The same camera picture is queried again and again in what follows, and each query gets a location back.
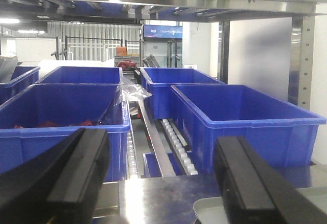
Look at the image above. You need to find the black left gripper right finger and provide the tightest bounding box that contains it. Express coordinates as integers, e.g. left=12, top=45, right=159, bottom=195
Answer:
left=214, top=136, right=326, bottom=223

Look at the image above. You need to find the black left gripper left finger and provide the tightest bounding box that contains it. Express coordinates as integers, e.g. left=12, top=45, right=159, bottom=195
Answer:
left=1, top=128, right=110, bottom=223

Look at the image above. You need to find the grey metal tray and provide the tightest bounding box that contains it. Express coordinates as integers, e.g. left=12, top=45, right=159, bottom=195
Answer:
left=193, top=186, right=326, bottom=223

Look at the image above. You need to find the front right blue bin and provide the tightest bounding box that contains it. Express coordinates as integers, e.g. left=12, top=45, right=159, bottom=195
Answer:
left=171, top=84, right=326, bottom=173

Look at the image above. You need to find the blue bin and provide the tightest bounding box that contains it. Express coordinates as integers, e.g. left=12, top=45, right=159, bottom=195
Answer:
left=0, top=65, right=40, bottom=104
left=36, top=66, right=123, bottom=84
left=141, top=68, right=224, bottom=119
left=171, top=84, right=326, bottom=173
left=1, top=83, right=131, bottom=182

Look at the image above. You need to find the front left blue bin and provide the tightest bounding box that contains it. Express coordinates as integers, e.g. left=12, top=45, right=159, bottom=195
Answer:
left=1, top=83, right=131, bottom=182

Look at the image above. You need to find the rear left blue bin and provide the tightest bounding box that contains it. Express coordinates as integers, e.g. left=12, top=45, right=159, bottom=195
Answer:
left=36, top=66, right=123, bottom=84

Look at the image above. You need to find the clear plastic bag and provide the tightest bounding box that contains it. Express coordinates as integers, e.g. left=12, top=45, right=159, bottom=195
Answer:
left=96, top=77, right=152, bottom=125

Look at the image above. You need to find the far left blue bin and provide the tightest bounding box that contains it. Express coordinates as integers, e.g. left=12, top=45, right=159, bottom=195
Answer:
left=0, top=65, right=40, bottom=104

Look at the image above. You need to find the rear right blue bin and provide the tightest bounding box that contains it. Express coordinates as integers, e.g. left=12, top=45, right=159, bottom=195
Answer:
left=141, top=68, right=224, bottom=119

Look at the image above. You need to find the blue display screen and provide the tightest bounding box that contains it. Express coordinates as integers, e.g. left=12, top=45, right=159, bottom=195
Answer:
left=143, top=25, right=182, bottom=39

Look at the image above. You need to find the white roller conveyor rail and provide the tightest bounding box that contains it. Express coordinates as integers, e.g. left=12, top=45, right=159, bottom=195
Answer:
left=161, top=119, right=198, bottom=175

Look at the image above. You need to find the steel divider rail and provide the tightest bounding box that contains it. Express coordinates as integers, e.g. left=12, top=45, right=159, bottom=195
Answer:
left=138, top=100, right=176, bottom=177

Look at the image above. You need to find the steel shelf upright post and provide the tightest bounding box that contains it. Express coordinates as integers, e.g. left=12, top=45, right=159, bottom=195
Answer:
left=288, top=16, right=315, bottom=109

